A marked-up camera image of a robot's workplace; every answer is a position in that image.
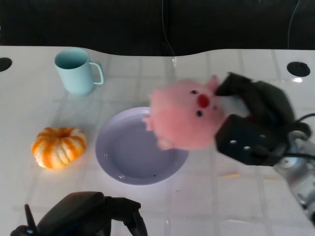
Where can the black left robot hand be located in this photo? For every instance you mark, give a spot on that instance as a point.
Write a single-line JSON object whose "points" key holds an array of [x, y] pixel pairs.
{"points": [[86, 216]]}

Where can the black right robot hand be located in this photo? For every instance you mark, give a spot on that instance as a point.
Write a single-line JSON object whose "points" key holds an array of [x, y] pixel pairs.
{"points": [[256, 123]]}

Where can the pink plush doll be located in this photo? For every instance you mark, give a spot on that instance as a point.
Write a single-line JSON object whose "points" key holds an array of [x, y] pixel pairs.
{"points": [[187, 115]]}

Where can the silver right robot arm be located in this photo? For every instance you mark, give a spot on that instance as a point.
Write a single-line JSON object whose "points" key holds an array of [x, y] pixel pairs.
{"points": [[299, 169]]}

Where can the lavender round plate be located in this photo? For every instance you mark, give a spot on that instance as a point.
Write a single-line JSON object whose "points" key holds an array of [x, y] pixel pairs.
{"points": [[137, 157]]}

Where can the black table grommet hole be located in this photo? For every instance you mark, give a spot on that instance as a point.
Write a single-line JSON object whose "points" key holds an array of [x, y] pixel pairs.
{"points": [[4, 64], [298, 68]]}

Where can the orange white striped pumpkin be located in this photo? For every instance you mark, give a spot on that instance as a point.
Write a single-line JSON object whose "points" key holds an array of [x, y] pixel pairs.
{"points": [[59, 147]]}

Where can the light blue mug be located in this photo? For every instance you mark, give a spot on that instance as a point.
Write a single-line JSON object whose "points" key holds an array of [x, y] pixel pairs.
{"points": [[74, 71]]}

